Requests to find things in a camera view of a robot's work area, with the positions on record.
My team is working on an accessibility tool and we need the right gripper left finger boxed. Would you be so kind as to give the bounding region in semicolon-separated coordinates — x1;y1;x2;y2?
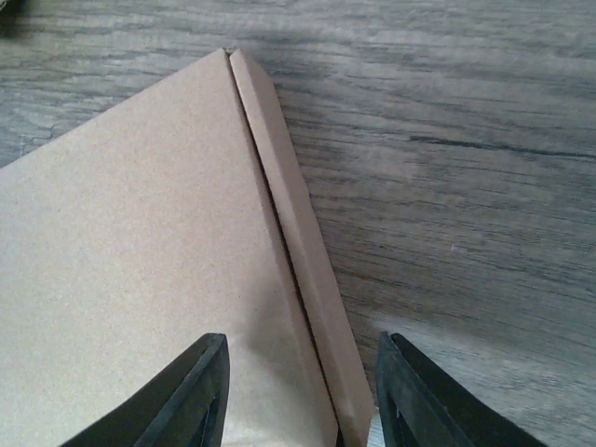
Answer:
64;333;230;447

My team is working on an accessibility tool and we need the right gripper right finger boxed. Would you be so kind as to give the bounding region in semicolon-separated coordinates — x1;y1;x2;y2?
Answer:
375;332;544;447

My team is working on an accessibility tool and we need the cardboard box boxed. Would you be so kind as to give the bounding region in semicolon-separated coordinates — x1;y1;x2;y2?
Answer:
1;49;375;446

